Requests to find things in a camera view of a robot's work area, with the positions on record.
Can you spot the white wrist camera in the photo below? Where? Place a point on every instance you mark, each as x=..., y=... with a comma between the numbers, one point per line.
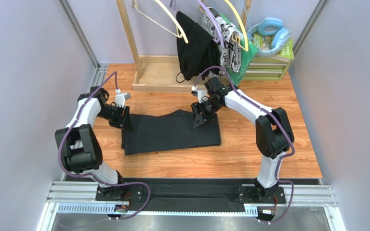
x=202, y=95
x=121, y=98

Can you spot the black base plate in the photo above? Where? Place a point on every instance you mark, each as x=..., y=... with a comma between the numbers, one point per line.
x=255, y=195
x=131, y=193

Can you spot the black denim trousers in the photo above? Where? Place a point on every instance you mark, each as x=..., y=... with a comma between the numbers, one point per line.
x=168, y=132

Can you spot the aluminium frame rail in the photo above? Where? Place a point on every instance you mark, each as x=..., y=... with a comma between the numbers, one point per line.
x=85, y=192

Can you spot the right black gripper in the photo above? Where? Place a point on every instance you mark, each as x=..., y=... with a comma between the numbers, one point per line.
x=199, y=109

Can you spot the wooden clothes rack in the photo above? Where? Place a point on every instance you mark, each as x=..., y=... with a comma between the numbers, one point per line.
x=153, y=73

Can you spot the cream plastic hanger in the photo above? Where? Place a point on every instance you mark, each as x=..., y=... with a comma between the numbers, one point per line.
x=164, y=18

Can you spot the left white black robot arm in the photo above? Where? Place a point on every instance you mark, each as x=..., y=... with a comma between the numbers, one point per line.
x=79, y=152

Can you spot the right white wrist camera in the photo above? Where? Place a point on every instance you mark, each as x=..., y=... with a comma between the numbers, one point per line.
x=202, y=95

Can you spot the black hanging garment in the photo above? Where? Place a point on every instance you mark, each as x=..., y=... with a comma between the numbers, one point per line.
x=201, y=51

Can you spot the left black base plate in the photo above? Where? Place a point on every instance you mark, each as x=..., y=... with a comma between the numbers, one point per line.
x=131, y=193

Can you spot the black white patterned garment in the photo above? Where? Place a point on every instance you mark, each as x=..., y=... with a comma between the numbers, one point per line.
x=230, y=53

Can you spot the green book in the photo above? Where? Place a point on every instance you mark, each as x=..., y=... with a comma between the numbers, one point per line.
x=284, y=55

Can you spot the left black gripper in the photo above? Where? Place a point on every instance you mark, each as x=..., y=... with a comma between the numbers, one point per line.
x=125, y=121

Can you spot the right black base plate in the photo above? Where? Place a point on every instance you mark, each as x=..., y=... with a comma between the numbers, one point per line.
x=255, y=195

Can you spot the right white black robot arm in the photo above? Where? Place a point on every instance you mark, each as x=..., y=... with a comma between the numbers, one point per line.
x=274, y=136

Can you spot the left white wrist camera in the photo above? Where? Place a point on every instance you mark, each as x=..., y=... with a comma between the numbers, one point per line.
x=121, y=98

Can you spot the black cloth strip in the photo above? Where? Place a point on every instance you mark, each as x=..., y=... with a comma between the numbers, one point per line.
x=189, y=195

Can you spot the green wooden drawer box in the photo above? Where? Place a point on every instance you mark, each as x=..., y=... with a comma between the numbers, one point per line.
x=267, y=68

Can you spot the light blue headphones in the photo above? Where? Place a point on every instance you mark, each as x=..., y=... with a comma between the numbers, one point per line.
x=270, y=35

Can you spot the green tote bag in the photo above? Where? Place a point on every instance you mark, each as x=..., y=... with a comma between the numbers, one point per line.
x=246, y=56

